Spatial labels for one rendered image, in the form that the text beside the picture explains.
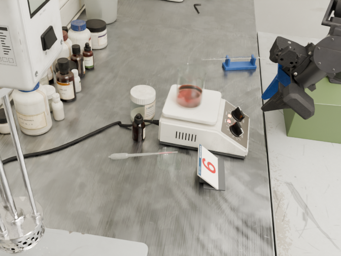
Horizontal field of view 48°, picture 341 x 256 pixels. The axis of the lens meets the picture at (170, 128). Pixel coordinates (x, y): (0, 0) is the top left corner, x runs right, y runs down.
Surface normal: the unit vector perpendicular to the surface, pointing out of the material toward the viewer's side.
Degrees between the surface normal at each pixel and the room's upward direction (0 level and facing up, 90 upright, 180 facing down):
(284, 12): 90
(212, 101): 0
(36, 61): 90
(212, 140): 90
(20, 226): 0
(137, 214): 0
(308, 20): 90
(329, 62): 77
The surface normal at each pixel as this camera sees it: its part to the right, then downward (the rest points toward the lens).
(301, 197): 0.07, -0.77
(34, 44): 0.99, 0.14
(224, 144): -0.19, 0.62
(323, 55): -0.51, 0.33
